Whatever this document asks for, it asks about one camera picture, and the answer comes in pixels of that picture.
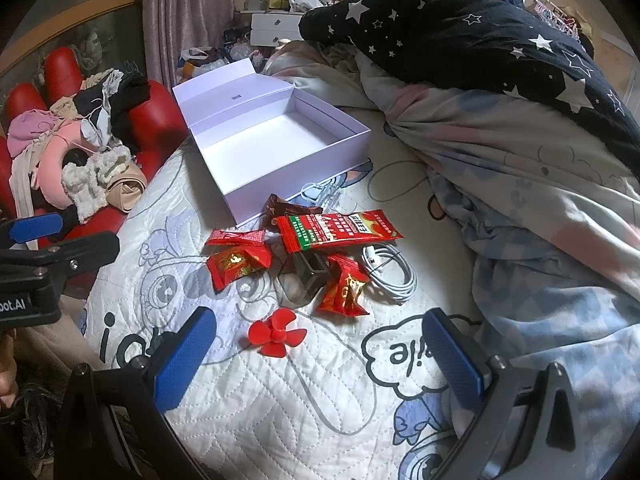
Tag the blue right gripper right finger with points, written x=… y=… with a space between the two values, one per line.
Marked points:
x=459 y=358

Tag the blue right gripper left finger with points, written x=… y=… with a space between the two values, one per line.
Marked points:
x=177 y=359

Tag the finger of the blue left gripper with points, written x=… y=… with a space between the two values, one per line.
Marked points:
x=70 y=258
x=33 y=228

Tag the red propeller fan blade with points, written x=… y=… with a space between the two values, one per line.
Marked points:
x=272 y=336

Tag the red pyramid candy packet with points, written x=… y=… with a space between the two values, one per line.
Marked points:
x=233 y=263

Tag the small red sachet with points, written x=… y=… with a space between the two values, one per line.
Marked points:
x=254 y=238

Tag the large red spicy snack bag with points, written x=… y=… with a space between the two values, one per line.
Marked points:
x=326 y=231

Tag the dark brown snack wrapper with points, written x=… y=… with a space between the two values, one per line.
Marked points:
x=275 y=207

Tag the person's left hand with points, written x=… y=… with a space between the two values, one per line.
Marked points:
x=8 y=384

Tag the pile of clothes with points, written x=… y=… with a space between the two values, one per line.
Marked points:
x=77 y=157

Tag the white quilted cartoon bedspread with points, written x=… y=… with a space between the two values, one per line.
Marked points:
x=359 y=398

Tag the clear plastic packaging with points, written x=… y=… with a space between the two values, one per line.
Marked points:
x=325 y=194

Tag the orange white shopping bag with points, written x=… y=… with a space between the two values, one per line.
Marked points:
x=195 y=61

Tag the white open gift box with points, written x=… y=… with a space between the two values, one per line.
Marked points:
x=259 y=135

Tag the mauve curtain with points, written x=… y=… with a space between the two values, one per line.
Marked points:
x=171 y=26

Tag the white drawer cabinet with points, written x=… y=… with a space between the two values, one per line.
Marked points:
x=268 y=28

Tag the black star-pattern blanket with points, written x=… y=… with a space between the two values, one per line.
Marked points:
x=486 y=45

